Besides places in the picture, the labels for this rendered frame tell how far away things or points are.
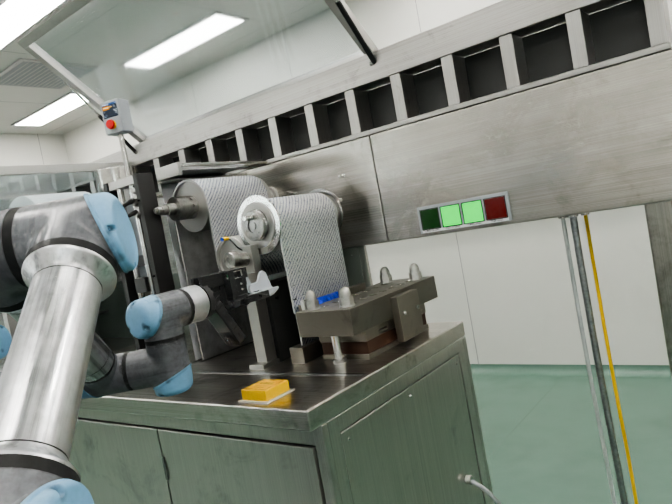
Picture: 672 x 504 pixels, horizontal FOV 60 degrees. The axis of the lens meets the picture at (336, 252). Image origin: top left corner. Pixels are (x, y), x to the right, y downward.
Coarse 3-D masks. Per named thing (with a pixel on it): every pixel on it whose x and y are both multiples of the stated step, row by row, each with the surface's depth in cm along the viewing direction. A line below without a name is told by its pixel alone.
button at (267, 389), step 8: (256, 384) 120; (264, 384) 119; (272, 384) 118; (280, 384) 118; (288, 384) 120; (248, 392) 117; (256, 392) 116; (264, 392) 114; (272, 392) 116; (280, 392) 118; (256, 400) 116; (264, 400) 115
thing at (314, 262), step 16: (288, 240) 144; (304, 240) 149; (320, 240) 154; (336, 240) 159; (288, 256) 144; (304, 256) 148; (320, 256) 153; (336, 256) 159; (288, 272) 143; (304, 272) 148; (320, 272) 152; (336, 272) 158; (304, 288) 147; (320, 288) 152; (336, 288) 157
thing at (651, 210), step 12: (648, 204) 137; (660, 204) 135; (648, 216) 137; (660, 216) 136; (648, 228) 138; (660, 228) 136; (660, 240) 137; (660, 252) 137; (660, 264) 137; (660, 276) 138; (660, 288) 138; (660, 300) 139
